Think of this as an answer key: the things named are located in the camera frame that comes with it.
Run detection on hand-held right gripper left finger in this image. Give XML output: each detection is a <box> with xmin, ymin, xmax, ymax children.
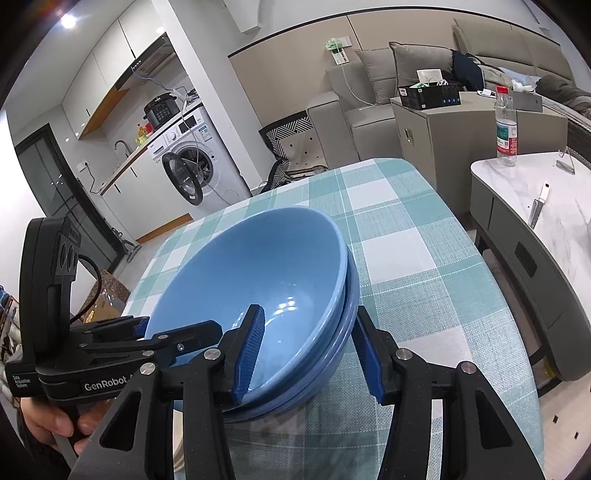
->
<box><xmin>69</xmin><ymin>304</ymin><xmax>267</xmax><ymax>480</ymax></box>

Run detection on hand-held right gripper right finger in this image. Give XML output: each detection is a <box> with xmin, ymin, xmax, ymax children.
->
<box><xmin>355</xmin><ymin>305</ymin><xmax>546</xmax><ymax>480</ymax></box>

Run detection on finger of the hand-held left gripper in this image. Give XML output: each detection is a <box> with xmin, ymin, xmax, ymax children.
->
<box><xmin>85</xmin><ymin>320</ymin><xmax>225</xmax><ymax>367</ymax></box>
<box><xmin>69</xmin><ymin>315</ymin><xmax>151</xmax><ymax>342</ymax></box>

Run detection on blue bowl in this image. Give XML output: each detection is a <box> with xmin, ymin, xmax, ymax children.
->
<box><xmin>173</xmin><ymin>277</ymin><xmax>360</xmax><ymax>423</ymax></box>
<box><xmin>231</xmin><ymin>258</ymin><xmax>354</xmax><ymax>409</ymax></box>
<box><xmin>147</xmin><ymin>207</ymin><xmax>348</xmax><ymax>393</ymax></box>

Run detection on person's left hand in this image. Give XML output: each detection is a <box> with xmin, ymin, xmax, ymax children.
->
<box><xmin>19</xmin><ymin>397</ymin><xmax>98</xmax><ymax>457</ymax></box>

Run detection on teal plaid tablecloth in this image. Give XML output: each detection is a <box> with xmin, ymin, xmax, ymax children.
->
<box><xmin>124</xmin><ymin>158</ymin><xmax>541</xmax><ymax>480</ymax></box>

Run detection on dark glass door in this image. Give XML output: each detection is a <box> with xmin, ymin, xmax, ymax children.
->
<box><xmin>14</xmin><ymin>123</ymin><xmax>127</xmax><ymax>278</ymax></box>

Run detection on white kitchen base cabinet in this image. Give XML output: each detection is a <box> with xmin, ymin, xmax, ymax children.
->
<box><xmin>99</xmin><ymin>148</ymin><xmax>195</xmax><ymax>245</ymax></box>

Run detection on white washing machine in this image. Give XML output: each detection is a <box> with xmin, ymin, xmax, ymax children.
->
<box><xmin>150</xmin><ymin>104</ymin><xmax>252</xmax><ymax>217</ymax></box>

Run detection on black pressure cooker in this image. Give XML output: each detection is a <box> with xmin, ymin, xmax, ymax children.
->
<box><xmin>144</xmin><ymin>92</ymin><xmax>181</xmax><ymax>130</ymax></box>

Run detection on white upper kitchen cabinet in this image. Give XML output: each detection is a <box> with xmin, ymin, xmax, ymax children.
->
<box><xmin>62</xmin><ymin>4</ymin><xmax>167</xmax><ymax>139</ymax></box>

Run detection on grey bedside cabinet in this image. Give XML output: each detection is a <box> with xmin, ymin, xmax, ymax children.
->
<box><xmin>390</xmin><ymin>90</ymin><xmax>568</xmax><ymax>213</ymax></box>

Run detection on white marble coffee table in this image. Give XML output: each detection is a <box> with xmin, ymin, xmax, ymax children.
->
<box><xmin>470</xmin><ymin>152</ymin><xmax>591</xmax><ymax>398</ymax></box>

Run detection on grey sofa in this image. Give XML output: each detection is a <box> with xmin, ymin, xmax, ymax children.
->
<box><xmin>307</xmin><ymin>18</ymin><xmax>591</xmax><ymax>169</ymax></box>

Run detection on range hood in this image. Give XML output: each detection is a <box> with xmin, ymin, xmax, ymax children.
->
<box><xmin>115</xmin><ymin>32</ymin><xmax>178</xmax><ymax>90</ymax></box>

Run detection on plastic water bottle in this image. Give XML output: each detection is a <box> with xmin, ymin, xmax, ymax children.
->
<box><xmin>495</xmin><ymin>85</ymin><xmax>519</xmax><ymax>168</ymax></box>

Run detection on black electronics box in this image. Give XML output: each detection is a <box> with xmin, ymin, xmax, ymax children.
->
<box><xmin>398</xmin><ymin>83</ymin><xmax>462</xmax><ymax>110</ymax></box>

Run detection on grey cushion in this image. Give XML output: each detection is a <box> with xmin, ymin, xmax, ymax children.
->
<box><xmin>355</xmin><ymin>48</ymin><xmax>398</xmax><ymax>104</ymax></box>
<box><xmin>389</xmin><ymin>41</ymin><xmax>455</xmax><ymax>86</ymax></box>

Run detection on dark blue garment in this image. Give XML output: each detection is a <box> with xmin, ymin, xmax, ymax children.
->
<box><xmin>451</xmin><ymin>50</ymin><xmax>485</xmax><ymax>90</ymax></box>

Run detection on dark grey blanket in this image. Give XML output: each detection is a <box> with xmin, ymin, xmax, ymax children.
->
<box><xmin>536</xmin><ymin>74</ymin><xmax>591</xmax><ymax>121</ymax></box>

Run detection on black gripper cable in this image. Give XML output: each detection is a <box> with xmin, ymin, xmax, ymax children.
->
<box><xmin>69</xmin><ymin>255</ymin><xmax>102</xmax><ymax>324</ymax></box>

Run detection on black bed frame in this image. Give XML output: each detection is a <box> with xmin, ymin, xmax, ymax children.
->
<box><xmin>566</xmin><ymin>113</ymin><xmax>591</xmax><ymax>164</ymax></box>

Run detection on white wall socket panel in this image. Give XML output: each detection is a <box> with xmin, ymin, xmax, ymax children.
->
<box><xmin>325</xmin><ymin>37</ymin><xmax>354</xmax><ymax>65</ymax></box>

